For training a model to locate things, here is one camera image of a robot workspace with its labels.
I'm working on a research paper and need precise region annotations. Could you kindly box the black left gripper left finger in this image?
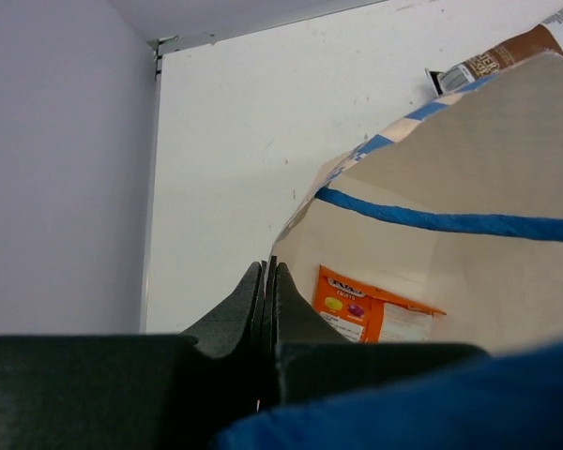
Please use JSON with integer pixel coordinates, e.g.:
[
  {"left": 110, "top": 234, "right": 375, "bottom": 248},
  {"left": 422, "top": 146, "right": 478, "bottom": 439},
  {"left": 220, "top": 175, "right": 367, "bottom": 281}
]
[{"left": 0, "top": 263, "right": 262, "bottom": 449}]

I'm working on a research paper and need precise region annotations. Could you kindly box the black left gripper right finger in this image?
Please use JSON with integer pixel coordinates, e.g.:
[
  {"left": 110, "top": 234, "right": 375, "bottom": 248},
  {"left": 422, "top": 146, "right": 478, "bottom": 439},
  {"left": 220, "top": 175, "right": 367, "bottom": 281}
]
[{"left": 266, "top": 262, "right": 489, "bottom": 409}]

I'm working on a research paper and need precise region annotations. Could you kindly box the checkered blue paper bag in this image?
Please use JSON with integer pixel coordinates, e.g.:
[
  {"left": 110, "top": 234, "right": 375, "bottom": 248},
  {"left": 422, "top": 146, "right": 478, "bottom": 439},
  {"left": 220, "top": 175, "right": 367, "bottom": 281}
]
[{"left": 213, "top": 51, "right": 563, "bottom": 450}]

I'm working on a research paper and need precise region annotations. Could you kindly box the small orange white packet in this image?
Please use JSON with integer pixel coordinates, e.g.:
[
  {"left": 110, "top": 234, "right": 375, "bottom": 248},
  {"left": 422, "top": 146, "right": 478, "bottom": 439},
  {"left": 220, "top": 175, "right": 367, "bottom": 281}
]
[{"left": 312, "top": 266, "right": 444, "bottom": 343}]

